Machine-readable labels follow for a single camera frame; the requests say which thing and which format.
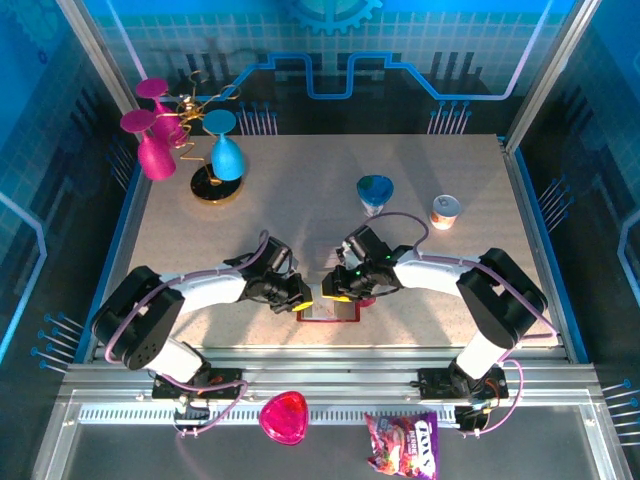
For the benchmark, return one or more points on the red card holder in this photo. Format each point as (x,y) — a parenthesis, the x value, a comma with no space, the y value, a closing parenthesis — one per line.
(345,312)

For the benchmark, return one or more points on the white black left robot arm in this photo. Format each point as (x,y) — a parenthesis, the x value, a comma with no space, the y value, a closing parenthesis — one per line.
(210,292)

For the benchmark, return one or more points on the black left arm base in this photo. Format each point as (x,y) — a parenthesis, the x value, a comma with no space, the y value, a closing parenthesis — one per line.
(227,387)

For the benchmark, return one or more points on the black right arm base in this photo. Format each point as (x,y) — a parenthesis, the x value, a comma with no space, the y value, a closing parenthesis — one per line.
(435,385)

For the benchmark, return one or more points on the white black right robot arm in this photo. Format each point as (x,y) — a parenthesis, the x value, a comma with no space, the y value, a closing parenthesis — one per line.
(430,277)

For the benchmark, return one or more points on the blue heart-shaped cup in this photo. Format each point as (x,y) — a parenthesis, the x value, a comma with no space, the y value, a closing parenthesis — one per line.
(375,190)

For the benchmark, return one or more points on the small pull-tab tin can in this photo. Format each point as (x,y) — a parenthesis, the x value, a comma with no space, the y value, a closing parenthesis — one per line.
(445,217)

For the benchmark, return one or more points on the pink heart-shaped bowl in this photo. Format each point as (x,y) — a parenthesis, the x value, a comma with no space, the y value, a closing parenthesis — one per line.
(283,417)

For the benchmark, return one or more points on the blue wine glass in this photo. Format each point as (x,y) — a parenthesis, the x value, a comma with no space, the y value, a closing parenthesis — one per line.
(227,160)

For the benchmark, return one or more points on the small black connector board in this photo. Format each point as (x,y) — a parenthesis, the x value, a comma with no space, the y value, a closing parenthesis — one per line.
(472,417)
(192,412)

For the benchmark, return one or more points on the purple snack bag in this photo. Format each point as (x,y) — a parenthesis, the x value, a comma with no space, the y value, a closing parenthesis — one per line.
(402,445)

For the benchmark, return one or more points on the pink wine glass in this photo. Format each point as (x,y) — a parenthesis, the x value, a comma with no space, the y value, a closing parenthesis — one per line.
(152,88)
(156,160)

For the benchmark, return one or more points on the aluminium frame cross rail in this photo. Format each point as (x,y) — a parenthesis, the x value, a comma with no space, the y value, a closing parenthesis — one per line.
(325,372)

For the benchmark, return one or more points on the aluminium table side rail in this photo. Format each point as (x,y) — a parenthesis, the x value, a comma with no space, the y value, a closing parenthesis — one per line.
(529,225)
(136,210)

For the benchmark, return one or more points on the aluminium frame post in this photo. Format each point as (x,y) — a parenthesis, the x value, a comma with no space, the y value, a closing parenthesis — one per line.
(550,70)
(100,55)

